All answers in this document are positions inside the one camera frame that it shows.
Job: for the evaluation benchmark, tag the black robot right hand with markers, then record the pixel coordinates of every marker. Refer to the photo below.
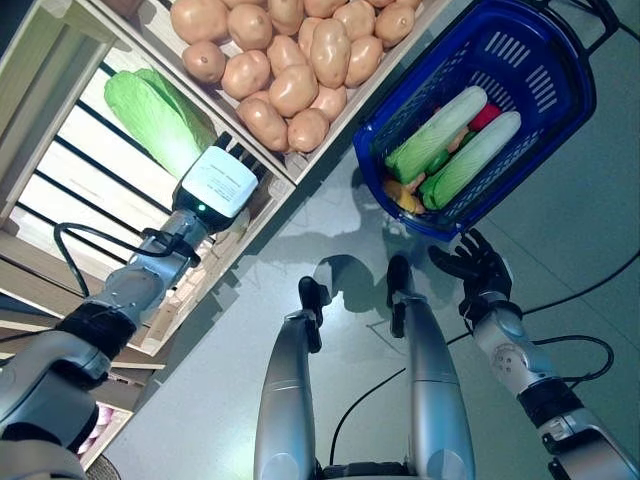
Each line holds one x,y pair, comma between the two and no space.
485,275

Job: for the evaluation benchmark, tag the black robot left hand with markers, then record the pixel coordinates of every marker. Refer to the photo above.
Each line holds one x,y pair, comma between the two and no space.
215,185

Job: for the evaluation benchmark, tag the napa cabbage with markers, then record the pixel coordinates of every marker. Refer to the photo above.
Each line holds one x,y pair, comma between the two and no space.
480,155
150,115
435,135

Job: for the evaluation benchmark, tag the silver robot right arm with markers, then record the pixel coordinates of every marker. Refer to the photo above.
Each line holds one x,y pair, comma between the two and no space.
505,345

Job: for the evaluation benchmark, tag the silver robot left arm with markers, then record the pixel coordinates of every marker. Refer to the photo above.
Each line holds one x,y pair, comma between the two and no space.
135,285

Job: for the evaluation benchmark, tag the blue plastic shopping basket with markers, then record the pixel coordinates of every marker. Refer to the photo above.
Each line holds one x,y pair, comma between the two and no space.
575,100

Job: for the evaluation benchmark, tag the beige potato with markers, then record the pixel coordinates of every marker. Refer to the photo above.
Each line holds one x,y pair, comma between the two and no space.
305,32
354,17
395,20
294,90
330,50
240,2
262,122
364,60
245,74
250,25
320,5
203,61
286,12
199,20
307,130
410,3
329,102
285,52

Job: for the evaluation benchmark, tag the light wooden crate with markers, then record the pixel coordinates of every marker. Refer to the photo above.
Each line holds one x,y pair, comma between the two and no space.
215,270
305,167
122,425
45,60

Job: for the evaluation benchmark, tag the black robot right foot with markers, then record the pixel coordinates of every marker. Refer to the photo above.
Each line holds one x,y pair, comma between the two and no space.
397,275

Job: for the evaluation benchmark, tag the black robot foot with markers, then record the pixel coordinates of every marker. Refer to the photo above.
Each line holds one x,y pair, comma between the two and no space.
397,275
310,292

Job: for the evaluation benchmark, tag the yellow bell pepper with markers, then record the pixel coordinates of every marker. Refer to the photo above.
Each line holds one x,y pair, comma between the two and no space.
402,195

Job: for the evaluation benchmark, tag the silver robot right leg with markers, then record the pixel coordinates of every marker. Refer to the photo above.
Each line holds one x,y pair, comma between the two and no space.
430,380

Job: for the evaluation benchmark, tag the silver robot leg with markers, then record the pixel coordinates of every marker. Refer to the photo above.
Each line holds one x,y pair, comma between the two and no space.
285,390
430,380

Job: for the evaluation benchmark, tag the black robot left foot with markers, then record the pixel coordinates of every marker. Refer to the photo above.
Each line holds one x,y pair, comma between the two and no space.
310,292

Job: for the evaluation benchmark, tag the red bell pepper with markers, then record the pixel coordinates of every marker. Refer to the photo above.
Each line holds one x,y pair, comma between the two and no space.
487,117

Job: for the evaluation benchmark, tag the silver robot left leg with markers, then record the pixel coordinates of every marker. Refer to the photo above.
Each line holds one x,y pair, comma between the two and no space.
285,390

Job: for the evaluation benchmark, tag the grey robot torso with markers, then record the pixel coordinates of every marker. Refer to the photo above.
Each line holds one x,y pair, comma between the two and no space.
360,471

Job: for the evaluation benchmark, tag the purple white turnip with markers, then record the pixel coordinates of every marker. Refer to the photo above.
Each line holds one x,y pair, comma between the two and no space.
102,422

